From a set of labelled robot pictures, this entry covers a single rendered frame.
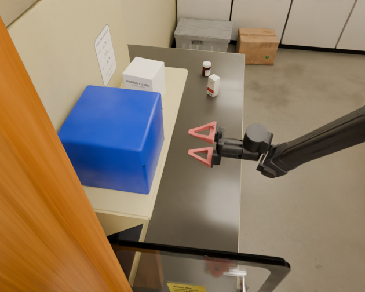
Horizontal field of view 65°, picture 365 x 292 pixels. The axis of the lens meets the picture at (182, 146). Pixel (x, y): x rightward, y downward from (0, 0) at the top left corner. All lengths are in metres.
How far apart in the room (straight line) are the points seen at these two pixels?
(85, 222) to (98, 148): 0.10
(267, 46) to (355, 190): 1.70
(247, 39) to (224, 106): 2.02
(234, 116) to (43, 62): 1.07
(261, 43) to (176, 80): 2.80
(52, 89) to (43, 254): 0.17
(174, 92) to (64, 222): 0.35
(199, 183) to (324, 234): 1.31
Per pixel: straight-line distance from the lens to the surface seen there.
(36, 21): 0.33
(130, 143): 0.31
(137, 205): 0.37
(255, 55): 3.38
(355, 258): 2.23
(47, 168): 0.18
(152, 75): 0.45
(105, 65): 0.47
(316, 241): 2.17
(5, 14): 0.29
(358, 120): 0.61
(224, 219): 1.00
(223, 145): 0.81
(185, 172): 1.09
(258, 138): 0.75
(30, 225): 0.23
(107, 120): 0.34
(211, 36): 3.21
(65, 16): 0.37
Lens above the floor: 1.83
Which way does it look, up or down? 49 degrees down
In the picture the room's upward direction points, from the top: straight up
